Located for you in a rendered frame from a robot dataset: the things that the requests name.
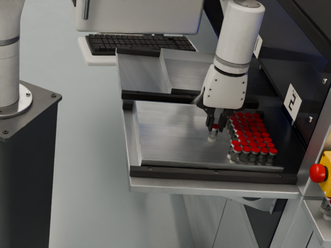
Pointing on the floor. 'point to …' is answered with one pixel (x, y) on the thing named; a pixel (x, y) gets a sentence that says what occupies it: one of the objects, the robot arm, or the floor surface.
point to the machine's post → (305, 187)
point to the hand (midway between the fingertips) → (215, 122)
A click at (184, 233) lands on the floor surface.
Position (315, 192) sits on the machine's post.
